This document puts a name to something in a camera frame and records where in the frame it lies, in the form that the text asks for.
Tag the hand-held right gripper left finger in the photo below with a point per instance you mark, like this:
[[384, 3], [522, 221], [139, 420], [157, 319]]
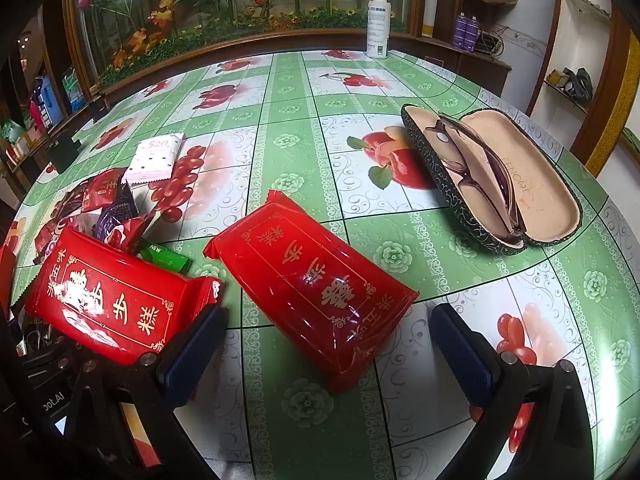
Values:
[[192, 355]]

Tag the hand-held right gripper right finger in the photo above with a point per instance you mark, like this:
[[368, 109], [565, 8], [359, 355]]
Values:
[[462, 355]]

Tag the red flowered small snack packet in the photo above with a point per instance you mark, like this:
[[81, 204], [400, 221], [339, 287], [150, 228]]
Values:
[[131, 235]]

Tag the green small snack packet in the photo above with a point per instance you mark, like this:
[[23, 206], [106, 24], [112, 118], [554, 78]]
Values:
[[167, 260]]

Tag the large red snack packet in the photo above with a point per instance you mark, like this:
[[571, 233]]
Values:
[[310, 280], [100, 300]]

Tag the dark red small snack packet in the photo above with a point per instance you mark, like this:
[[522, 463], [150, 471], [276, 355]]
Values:
[[47, 240], [65, 207]]

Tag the purple small snack packet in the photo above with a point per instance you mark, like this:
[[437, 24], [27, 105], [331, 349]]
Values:
[[114, 215]]

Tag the patterned black glasses case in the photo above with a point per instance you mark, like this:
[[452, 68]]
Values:
[[540, 180]]

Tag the pink dotted tissue packet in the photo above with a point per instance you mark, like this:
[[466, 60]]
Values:
[[155, 157]]

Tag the green fruit print tablecloth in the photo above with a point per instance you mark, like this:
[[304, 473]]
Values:
[[300, 160]]

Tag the small black box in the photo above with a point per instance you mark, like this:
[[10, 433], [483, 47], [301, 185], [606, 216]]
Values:
[[99, 106], [67, 152]]

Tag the golden pillar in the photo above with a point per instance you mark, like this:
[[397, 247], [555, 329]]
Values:
[[617, 110]]

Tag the wooden corner cabinet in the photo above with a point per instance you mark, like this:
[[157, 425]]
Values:
[[475, 65]]

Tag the blue green packets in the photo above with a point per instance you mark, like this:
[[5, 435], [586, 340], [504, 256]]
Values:
[[73, 90]]

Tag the blue boxes on shelf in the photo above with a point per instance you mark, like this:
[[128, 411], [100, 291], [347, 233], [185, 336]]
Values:
[[46, 102]]

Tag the black bag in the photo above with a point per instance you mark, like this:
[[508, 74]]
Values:
[[579, 85]]

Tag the white spray bottle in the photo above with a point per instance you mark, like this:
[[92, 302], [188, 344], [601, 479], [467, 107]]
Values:
[[377, 30]]

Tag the wooden display shelf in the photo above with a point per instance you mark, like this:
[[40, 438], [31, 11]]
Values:
[[30, 60]]

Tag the purple frame glasses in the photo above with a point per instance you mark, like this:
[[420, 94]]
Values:
[[465, 172]]

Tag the flower and bamboo wall panel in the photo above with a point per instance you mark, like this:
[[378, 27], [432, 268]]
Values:
[[225, 5]]

